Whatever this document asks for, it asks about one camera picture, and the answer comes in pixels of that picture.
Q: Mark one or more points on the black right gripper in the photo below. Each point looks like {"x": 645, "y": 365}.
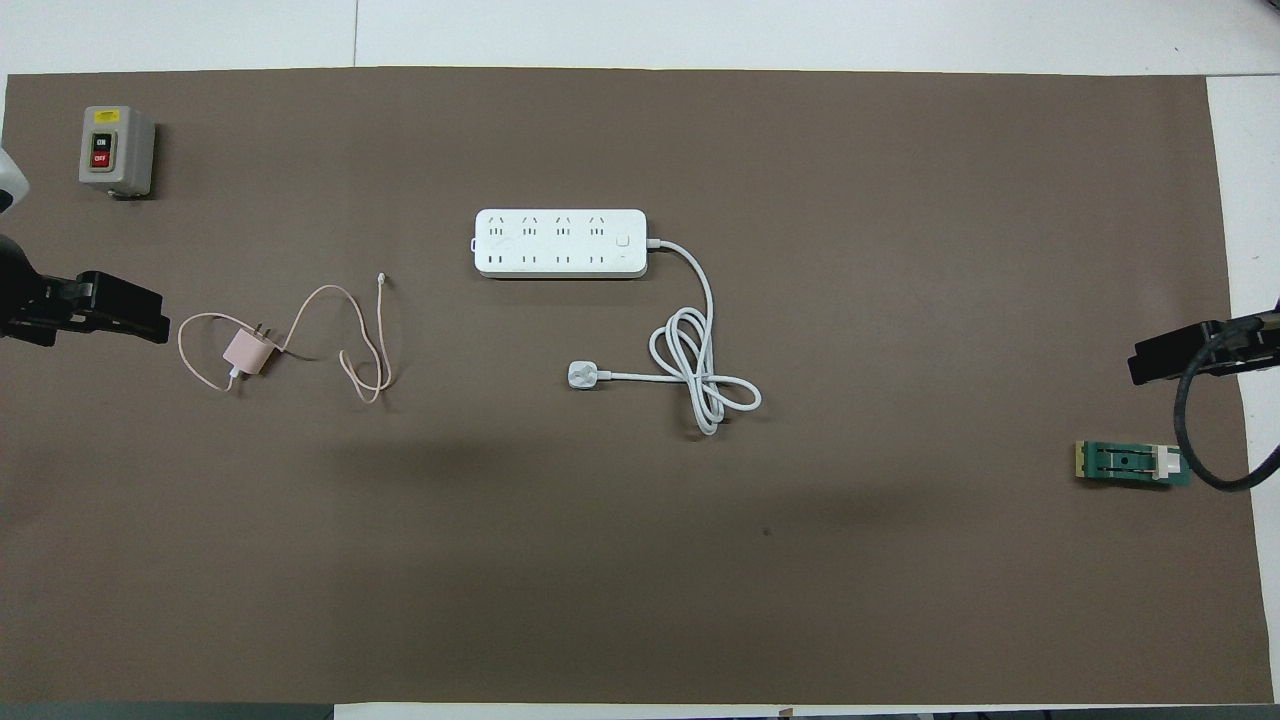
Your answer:
{"x": 1250, "y": 345}

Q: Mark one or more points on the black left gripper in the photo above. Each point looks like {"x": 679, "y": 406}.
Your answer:
{"x": 25, "y": 290}

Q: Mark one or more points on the pink charger plug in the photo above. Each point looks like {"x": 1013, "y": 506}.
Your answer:
{"x": 248, "y": 351}

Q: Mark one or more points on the green circuit board module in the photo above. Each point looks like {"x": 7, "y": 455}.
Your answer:
{"x": 1130, "y": 463}

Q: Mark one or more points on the white power strip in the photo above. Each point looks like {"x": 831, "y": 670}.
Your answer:
{"x": 570, "y": 243}

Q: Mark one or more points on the brown table mat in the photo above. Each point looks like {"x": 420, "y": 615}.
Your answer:
{"x": 640, "y": 560}

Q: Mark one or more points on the grey on-off switch box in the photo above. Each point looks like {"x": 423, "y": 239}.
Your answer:
{"x": 125, "y": 150}

